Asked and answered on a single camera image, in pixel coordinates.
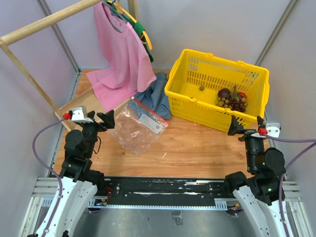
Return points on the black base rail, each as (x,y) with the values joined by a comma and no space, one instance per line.
(161,193)

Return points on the pink t-shirt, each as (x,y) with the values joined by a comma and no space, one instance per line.
(129,70)

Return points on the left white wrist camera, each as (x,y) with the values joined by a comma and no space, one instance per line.
(78,115)

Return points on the yellow clothes hanger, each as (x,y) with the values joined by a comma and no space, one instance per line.
(139,29)

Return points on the clear zip top bag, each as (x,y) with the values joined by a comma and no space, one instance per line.
(137,127)

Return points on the yellow plastic basket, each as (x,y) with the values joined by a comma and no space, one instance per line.
(194,69)

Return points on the red apple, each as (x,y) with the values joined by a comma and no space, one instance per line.
(242,95)

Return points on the wooden clothes rack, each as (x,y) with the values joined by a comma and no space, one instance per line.
(22,108)

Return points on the green grape bunch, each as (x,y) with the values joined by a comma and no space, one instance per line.
(224,102)

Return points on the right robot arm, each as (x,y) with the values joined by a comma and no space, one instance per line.
(261,196)

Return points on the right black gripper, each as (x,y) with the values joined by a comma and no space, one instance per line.
(234,126)

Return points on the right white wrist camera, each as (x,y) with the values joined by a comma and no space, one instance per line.
(271,128)

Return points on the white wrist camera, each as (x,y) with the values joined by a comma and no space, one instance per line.
(271,128)
(78,115)

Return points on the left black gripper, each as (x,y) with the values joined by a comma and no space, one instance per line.
(108,119)

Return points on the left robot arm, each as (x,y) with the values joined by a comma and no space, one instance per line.
(77,182)

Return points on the green garment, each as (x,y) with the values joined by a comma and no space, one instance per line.
(125,16)

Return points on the blue grey cloth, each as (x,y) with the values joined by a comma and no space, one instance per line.
(155,98)

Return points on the dark purple grape bunch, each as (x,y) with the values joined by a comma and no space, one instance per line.
(238,104)

